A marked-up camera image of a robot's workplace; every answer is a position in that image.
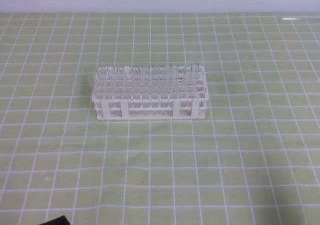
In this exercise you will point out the white test tube rack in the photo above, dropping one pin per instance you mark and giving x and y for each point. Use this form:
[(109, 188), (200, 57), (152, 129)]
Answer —
[(143, 93)]

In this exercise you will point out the green checked tablecloth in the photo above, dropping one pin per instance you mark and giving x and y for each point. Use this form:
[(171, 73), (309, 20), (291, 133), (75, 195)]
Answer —
[(253, 160)]

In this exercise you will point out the clear glass test tube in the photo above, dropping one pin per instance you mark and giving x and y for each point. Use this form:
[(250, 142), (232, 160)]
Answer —
[(195, 75)]

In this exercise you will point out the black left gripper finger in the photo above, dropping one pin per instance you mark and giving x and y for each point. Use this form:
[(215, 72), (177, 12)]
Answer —
[(62, 220)]

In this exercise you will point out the clear tube at rack right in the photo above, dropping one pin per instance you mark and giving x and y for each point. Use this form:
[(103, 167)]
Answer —
[(188, 79)]

